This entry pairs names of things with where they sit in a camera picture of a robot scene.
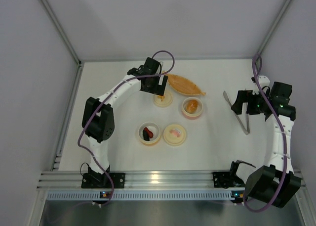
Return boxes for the cream lid orange handle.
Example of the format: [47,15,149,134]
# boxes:
[154,90,173,108]

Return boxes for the steel kitchen tongs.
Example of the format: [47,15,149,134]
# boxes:
[223,91,250,135]

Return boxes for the sesame bun toy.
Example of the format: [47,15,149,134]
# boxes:
[186,99,199,114]

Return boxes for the red sausage toy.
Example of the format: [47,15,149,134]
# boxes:
[143,127,154,138]

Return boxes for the black sea cucumber toy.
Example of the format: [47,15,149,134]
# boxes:
[142,131,150,141]

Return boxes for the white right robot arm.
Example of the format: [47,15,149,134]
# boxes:
[231,82,302,208]

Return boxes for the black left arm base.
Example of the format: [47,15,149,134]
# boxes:
[81,172,125,189]

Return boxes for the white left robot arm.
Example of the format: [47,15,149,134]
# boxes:
[78,57,168,178]

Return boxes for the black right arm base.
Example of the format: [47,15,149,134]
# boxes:
[212,172,245,189]

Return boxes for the wooden boat-shaped tray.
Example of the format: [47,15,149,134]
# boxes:
[166,73,206,96]

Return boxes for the orange round container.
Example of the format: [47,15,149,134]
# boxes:
[136,122,161,146]

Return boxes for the pink round container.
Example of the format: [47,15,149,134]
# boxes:
[181,97,203,120]

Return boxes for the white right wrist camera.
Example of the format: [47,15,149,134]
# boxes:
[251,75,270,91]

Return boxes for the cream lid pink handle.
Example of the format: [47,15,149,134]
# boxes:
[163,124,187,146]

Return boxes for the slotted grey cable duct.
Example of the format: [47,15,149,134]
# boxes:
[46,190,243,201]

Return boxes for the aluminium front rail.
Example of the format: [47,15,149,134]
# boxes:
[37,170,243,190]

